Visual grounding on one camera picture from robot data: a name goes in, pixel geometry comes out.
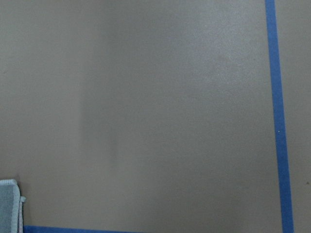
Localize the pink towel with grey hem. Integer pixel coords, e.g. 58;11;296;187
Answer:
0;179;26;233

